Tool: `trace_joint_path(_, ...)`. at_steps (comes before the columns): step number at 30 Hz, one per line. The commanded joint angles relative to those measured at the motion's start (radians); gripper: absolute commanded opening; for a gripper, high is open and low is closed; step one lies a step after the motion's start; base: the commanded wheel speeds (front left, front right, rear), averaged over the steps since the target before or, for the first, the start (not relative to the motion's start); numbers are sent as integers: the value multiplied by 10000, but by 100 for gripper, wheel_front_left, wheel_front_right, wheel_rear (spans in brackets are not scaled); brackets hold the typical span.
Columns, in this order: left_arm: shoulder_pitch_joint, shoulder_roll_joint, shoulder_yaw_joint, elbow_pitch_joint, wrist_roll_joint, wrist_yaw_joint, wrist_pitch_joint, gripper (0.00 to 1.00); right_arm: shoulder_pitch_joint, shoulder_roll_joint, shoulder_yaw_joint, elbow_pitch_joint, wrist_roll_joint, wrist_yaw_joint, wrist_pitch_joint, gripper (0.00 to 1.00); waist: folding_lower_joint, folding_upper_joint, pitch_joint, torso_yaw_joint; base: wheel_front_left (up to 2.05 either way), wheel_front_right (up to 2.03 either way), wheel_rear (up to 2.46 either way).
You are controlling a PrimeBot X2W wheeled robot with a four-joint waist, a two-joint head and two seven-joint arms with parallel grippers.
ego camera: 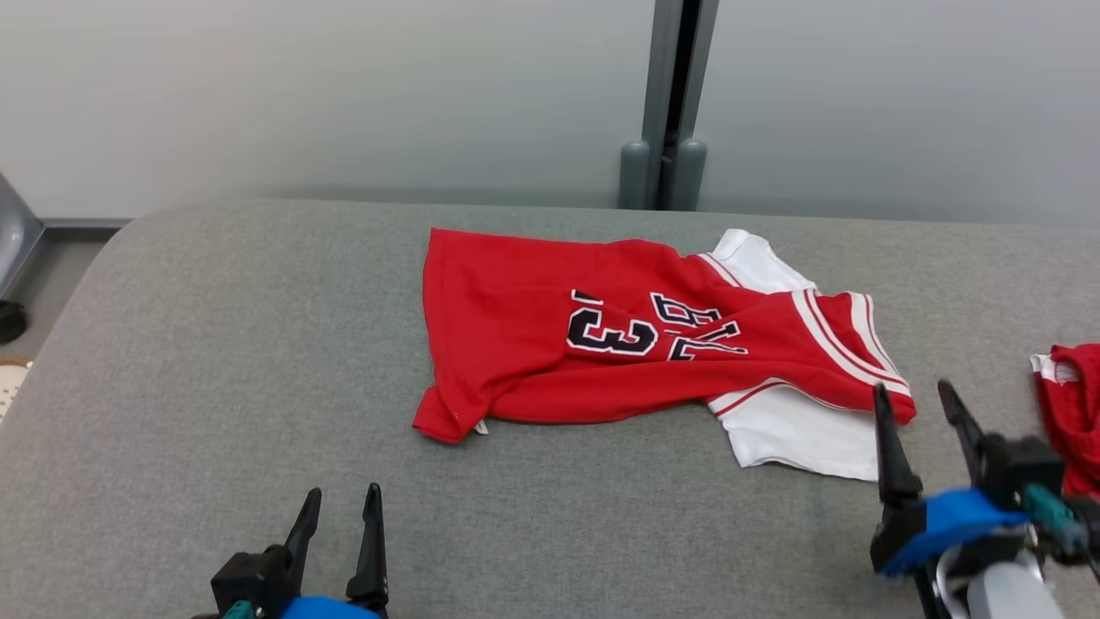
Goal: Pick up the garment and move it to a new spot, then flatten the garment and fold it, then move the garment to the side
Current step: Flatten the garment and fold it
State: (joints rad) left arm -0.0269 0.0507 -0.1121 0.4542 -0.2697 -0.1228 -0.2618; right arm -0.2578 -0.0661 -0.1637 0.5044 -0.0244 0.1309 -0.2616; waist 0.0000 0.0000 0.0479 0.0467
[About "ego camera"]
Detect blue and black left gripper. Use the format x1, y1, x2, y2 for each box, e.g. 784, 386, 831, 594
277, 482, 390, 619

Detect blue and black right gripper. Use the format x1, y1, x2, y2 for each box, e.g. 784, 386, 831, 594
871, 381, 1029, 578

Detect black right cable, teal plug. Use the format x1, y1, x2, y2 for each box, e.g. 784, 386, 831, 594
1021, 483, 1100, 585

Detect grey partition post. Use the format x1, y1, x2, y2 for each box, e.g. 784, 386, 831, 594
619, 0, 721, 211

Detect beige perforated object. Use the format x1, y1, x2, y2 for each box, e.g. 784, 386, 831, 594
0, 359, 34, 422

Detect red and white basketball jersey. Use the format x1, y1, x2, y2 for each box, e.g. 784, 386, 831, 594
412, 226, 917, 482

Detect grey metal frame leg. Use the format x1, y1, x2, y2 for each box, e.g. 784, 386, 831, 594
0, 172, 44, 297

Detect red shorts with white stripe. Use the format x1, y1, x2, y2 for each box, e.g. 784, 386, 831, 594
1030, 344, 1100, 499

